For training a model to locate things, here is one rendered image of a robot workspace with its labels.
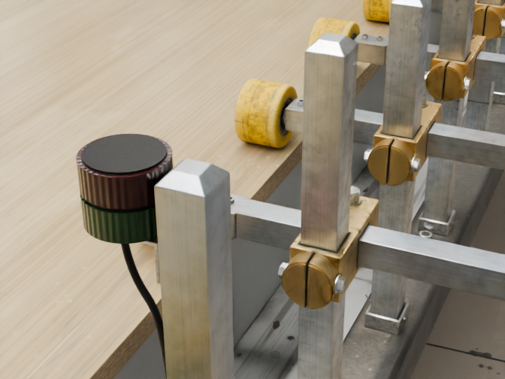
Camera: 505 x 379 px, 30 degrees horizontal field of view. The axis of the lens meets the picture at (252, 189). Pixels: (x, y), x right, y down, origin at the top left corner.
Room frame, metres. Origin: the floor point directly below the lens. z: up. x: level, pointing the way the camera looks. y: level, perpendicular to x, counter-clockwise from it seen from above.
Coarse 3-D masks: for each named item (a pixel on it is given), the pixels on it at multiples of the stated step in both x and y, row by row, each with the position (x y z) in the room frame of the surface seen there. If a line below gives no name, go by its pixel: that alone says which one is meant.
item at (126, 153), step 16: (96, 144) 0.54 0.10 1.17; (112, 144) 0.54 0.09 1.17; (128, 144) 0.54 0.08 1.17; (144, 144) 0.54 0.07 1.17; (160, 144) 0.54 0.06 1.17; (96, 160) 0.51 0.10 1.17; (112, 160) 0.51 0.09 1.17; (128, 160) 0.51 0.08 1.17; (144, 160) 0.51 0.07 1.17; (160, 160) 0.51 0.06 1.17; (144, 208) 0.50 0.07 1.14; (128, 256) 0.52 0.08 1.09; (144, 288) 0.52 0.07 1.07; (160, 320) 0.51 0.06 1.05; (160, 336) 0.51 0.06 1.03
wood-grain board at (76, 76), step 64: (0, 0) 1.65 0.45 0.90; (64, 0) 1.65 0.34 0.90; (128, 0) 1.65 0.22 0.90; (192, 0) 1.64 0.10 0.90; (256, 0) 1.64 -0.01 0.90; (320, 0) 1.64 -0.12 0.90; (0, 64) 1.34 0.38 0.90; (64, 64) 1.34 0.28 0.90; (128, 64) 1.34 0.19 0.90; (192, 64) 1.34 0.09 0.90; (256, 64) 1.34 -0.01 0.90; (0, 128) 1.12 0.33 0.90; (64, 128) 1.12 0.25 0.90; (128, 128) 1.12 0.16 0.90; (192, 128) 1.11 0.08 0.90; (0, 192) 0.95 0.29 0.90; (64, 192) 0.95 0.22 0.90; (256, 192) 0.95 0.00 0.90; (0, 256) 0.81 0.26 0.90; (64, 256) 0.81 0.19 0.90; (0, 320) 0.71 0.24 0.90; (64, 320) 0.70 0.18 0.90; (128, 320) 0.70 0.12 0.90
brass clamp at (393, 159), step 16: (432, 112) 1.01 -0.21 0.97; (384, 144) 0.93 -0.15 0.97; (400, 144) 0.93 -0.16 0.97; (416, 144) 0.93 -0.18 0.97; (368, 160) 0.93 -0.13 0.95; (384, 160) 0.92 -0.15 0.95; (400, 160) 0.91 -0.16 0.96; (416, 160) 0.92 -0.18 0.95; (384, 176) 0.92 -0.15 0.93; (400, 176) 0.91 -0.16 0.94
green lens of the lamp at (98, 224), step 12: (84, 204) 0.51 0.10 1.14; (84, 216) 0.51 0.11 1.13; (96, 216) 0.50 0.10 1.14; (108, 216) 0.50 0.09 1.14; (120, 216) 0.49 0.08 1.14; (132, 216) 0.50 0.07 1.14; (144, 216) 0.50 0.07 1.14; (84, 228) 0.51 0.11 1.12; (96, 228) 0.50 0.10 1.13; (108, 228) 0.50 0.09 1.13; (120, 228) 0.49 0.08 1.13; (132, 228) 0.50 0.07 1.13; (144, 228) 0.50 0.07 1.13; (156, 228) 0.50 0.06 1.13; (108, 240) 0.50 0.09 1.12; (120, 240) 0.49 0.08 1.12; (132, 240) 0.50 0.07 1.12; (144, 240) 0.50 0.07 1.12
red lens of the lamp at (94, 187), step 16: (80, 160) 0.52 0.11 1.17; (80, 176) 0.51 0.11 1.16; (96, 176) 0.50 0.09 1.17; (112, 176) 0.50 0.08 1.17; (128, 176) 0.50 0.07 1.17; (144, 176) 0.50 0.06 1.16; (160, 176) 0.51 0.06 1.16; (80, 192) 0.51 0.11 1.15; (96, 192) 0.50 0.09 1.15; (112, 192) 0.50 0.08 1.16; (128, 192) 0.50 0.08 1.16; (144, 192) 0.50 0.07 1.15; (112, 208) 0.50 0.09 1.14; (128, 208) 0.50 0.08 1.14
